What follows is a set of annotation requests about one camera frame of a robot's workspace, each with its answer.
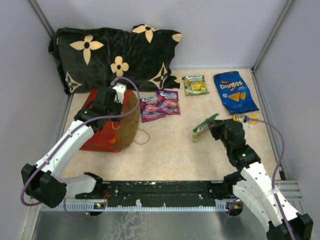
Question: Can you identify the yellow M&M's packet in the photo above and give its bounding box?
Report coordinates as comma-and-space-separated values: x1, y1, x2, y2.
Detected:
232, 114, 258, 125

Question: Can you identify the red brown paper bag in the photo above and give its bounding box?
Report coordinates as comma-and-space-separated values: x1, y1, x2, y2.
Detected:
80, 89, 140, 153

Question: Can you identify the blue Doritos chip bag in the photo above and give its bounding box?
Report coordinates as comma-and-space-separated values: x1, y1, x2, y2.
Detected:
213, 71, 259, 115

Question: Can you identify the purple candy packet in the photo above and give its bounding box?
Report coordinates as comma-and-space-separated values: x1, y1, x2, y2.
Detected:
139, 96, 165, 123
156, 90, 181, 115

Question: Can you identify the green Fox's candy packet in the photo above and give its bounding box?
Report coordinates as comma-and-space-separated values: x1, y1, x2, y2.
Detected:
182, 74, 209, 96

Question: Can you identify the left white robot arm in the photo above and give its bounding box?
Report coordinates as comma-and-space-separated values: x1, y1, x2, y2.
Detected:
20, 83, 127, 208

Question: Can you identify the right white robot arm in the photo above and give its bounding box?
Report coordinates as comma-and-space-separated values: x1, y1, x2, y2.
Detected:
207, 119, 314, 240

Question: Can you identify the black flower pattern pillow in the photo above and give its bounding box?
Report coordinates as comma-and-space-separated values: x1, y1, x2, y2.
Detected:
48, 24, 182, 95

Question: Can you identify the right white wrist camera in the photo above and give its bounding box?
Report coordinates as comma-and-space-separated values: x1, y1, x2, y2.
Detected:
242, 117, 250, 131

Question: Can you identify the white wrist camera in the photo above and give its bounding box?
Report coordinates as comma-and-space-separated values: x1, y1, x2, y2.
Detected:
112, 83, 127, 104
242, 117, 250, 131

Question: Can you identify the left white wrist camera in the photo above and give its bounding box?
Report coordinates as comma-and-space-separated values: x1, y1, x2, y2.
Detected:
112, 83, 127, 104

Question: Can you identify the aluminium frame rail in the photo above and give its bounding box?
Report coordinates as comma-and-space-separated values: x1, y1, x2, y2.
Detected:
30, 180, 301, 201

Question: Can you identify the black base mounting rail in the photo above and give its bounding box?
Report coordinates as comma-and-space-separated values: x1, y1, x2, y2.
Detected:
75, 180, 236, 208

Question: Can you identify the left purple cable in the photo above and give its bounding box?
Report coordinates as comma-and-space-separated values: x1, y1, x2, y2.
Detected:
20, 76, 140, 221

